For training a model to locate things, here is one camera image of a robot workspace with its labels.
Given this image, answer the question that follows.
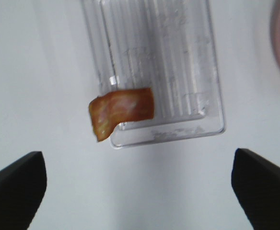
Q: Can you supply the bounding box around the brown bacon strip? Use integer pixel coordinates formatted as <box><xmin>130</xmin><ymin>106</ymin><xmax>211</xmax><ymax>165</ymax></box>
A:
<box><xmin>88</xmin><ymin>88</ymin><xmax>155</xmax><ymax>142</ymax></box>

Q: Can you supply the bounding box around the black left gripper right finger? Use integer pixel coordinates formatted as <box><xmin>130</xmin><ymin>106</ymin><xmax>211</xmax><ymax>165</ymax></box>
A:
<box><xmin>231</xmin><ymin>149</ymin><xmax>280</xmax><ymax>230</ymax></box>

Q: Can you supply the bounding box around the clear left plastic tray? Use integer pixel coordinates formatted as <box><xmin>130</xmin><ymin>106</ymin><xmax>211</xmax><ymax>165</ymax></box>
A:
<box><xmin>82</xmin><ymin>0</ymin><xmax>225</xmax><ymax>148</ymax></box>

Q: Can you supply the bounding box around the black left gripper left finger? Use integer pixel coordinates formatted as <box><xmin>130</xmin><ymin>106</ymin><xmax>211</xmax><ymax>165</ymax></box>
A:
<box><xmin>0</xmin><ymin>151</ymin><xmax>47</xmax><ymax>230</ymax></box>

